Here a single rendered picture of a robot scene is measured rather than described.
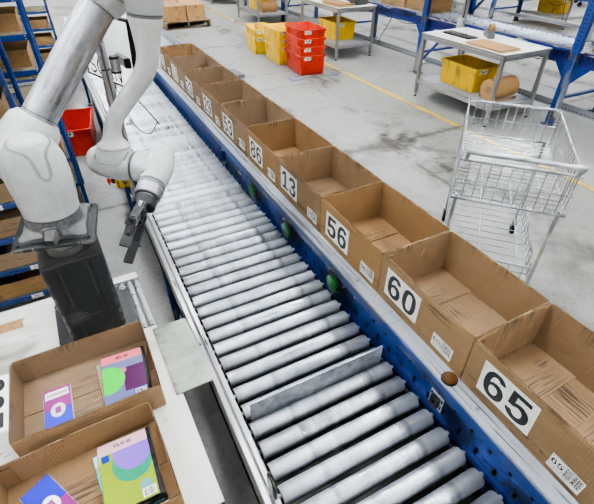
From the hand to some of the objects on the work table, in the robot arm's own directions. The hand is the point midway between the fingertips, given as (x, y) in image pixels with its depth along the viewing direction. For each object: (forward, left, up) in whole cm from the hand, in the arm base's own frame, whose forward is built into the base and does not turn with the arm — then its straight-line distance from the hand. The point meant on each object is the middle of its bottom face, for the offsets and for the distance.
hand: (127, 251), depth 134 cm
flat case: (-6, -24, -30) cm, 39 cm away
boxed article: (-24, -57, -32) cm, 70 cm away
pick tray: (-14, -58, -32) cm, 68 cm away
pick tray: (-16, -26, -32) cm, 44 cm away
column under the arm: (-16, +7, -32) cm, 37 cm away
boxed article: (-25, -30, -32) cm, 50 cm away
